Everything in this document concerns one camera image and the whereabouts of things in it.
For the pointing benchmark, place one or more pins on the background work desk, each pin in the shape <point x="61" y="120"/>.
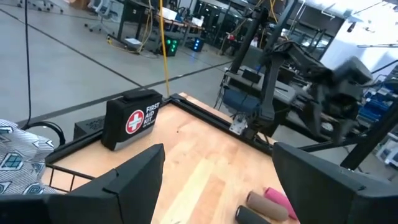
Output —
<point x="177" y="21"/>

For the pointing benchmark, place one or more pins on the black first aid kit bag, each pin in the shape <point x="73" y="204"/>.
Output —
<point x="121" y="109"/>

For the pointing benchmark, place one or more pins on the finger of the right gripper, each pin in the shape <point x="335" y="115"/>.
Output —
<point x="317" y="115"/>
<point x="345" y="130"/>

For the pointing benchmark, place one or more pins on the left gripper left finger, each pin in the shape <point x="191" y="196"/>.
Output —
<point x="124" y="199"/>

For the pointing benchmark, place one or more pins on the pink bandage roll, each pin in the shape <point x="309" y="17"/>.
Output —
<point x="280" y="199"/>

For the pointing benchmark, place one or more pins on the black perforated computer case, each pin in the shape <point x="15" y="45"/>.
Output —
<point x="90" y="126"/>

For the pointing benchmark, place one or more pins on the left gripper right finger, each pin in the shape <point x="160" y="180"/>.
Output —
<point x="323" y="193"/>

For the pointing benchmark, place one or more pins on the computer with green lights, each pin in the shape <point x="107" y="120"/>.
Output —
<point x="171" y="46"/>

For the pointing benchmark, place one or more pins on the black aluminium table frame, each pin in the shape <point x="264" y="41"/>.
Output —
<point x="202" y="114"/>

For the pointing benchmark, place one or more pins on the computer with blue lights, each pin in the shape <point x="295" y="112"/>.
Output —
<point x="197" y="45"/>

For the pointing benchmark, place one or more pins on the grey patterned cloth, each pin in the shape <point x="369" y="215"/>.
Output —
<point x="21" y="161"/>

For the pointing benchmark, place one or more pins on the office chair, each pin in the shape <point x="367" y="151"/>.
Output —
<point x="102" y="7"/>

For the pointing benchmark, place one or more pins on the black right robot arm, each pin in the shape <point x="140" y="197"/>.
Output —
<point x="270" y="87"/>

